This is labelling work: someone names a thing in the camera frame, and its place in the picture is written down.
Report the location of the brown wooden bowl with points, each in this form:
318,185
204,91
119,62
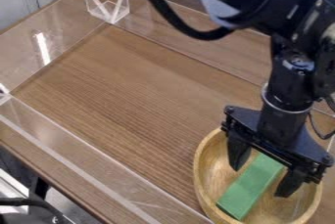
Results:
214,176

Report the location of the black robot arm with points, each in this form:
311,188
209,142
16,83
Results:
300,27

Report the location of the green rectangular block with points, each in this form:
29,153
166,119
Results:
243,194

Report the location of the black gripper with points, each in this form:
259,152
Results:
275,130

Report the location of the clear acrylic corner bracket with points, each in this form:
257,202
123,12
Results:
107,11

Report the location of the clear acrylic front wall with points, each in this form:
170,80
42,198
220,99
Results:
118,196

